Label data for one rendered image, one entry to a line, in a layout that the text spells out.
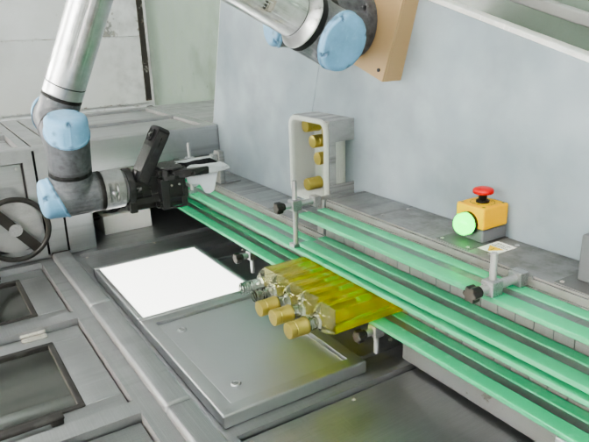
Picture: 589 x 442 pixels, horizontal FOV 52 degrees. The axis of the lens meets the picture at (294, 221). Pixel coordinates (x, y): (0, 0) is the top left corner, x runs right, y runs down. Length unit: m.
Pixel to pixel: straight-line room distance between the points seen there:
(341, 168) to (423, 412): 0.65
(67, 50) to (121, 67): 3.82
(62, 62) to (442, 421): 0.97
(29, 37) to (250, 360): 3.82
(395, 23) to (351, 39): 0.17
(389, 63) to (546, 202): 0.45
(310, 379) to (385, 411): 0.16
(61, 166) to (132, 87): 3.94
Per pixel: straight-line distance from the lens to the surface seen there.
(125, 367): 1.45
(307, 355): 1.37
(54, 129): 1.11
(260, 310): 1.29
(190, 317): 1.57
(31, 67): 4.87
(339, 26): 1.20
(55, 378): 1.51
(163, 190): 1.21
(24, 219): 2.13
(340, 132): 1.56
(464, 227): 1.21
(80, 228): 2.18
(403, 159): 1.45
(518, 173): 1.23
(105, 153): 2.15
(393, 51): 1.39
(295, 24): 1.19
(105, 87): 4.99
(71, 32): 1.20
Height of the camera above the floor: 1.71
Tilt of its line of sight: 30 degrees down
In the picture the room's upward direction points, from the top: 103 degrees counter-clockwise
